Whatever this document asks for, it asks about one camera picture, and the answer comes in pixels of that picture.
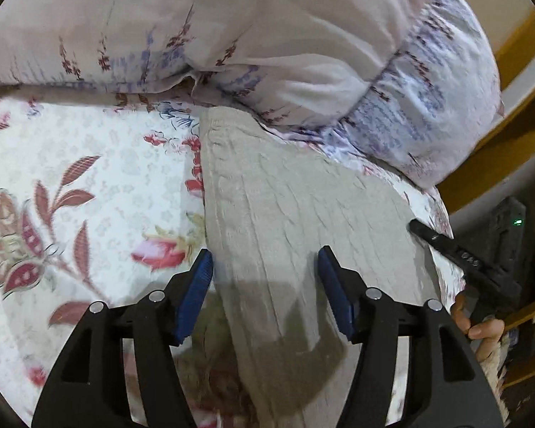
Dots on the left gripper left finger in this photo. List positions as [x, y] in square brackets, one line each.
[89, 384]

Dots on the pink floral pillow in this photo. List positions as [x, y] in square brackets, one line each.
[412, 83]

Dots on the wooden bed headboard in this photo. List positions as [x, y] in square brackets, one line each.
[510, 143]

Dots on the floral bed sheet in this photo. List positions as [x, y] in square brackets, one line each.
[98, 197]

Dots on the beige cable-knit sweater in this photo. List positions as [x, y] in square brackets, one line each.
[266, 342]

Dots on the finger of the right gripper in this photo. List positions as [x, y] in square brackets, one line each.
[440, 242]

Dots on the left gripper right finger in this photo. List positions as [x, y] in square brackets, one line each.
[446, 386]

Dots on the right hand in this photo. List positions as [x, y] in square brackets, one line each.
[487, 333]

